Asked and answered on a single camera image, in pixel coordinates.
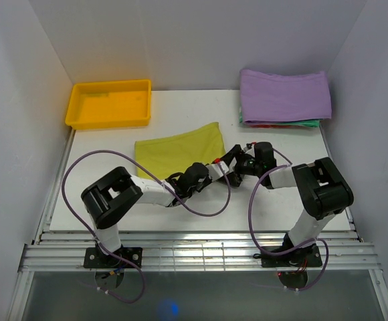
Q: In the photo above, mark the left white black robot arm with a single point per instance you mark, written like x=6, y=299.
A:
x=110, y=198

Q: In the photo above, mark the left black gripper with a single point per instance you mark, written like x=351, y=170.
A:
x=208, y=182

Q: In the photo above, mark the folded green garment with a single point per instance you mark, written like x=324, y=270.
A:
x=303, y=123

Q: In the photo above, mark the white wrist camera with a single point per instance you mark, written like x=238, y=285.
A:
x=248, y=147
x=217, y=170

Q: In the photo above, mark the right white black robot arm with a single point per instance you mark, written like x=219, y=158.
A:
x=323, y=191

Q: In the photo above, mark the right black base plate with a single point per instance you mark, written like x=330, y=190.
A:
x=308, y=257

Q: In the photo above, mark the folded purple trousers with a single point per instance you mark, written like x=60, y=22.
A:
x=273, y=98

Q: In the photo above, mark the yellow plastic tray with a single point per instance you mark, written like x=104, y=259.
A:
x=113, y=104

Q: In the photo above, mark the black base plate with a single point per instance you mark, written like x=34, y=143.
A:
x=95, y=258
x=308, y=257

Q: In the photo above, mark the folded red garment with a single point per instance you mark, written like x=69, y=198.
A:
x=270, y=126

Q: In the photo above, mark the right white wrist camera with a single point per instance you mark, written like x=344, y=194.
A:
x=248, y=147

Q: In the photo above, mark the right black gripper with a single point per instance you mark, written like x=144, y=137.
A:
x=236, y=177

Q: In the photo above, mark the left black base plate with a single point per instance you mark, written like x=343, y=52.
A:
x=95, y=258

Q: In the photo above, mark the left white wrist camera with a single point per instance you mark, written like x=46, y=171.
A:
x=217, y=170

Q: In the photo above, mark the yellow-green trousers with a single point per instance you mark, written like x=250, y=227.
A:
x=174, y=154

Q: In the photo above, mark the aluminium rail frame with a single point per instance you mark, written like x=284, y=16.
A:
x=61, y=242

